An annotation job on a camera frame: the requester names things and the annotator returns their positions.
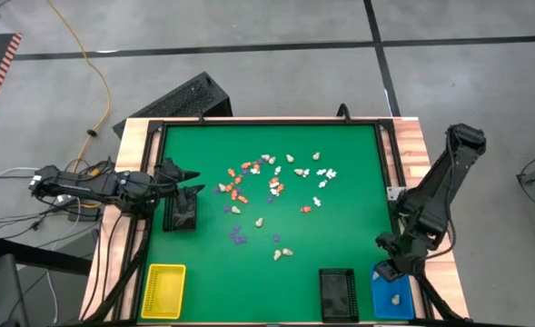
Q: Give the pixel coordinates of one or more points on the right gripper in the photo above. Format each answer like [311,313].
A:
[399,254]

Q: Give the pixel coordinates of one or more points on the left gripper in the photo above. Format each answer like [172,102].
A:
[167,179]

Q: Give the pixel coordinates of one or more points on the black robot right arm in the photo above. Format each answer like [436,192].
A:
[448,168]

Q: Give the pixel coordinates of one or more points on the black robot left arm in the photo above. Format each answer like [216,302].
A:
[90,186]

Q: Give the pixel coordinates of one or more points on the blue plastic mesh basket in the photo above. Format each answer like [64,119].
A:
[392,290]

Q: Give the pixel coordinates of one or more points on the black plastic mesh basket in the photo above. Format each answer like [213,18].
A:
[338,295]
[181,218]

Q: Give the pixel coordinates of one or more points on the white skeleton figure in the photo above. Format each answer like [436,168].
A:
[274,192]
[254,171]
[277,170]
[330,173]
[316,201]
[306,172]
[322,184]

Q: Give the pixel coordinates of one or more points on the black computer tower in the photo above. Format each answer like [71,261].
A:
[181,100]

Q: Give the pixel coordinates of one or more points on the yellow plastic mesh basket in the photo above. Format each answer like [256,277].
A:
[163,290]

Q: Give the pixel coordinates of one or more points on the white block toys right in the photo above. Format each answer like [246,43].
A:
[321,172]

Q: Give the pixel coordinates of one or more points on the silver metal bracket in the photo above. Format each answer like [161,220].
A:
[394,194]

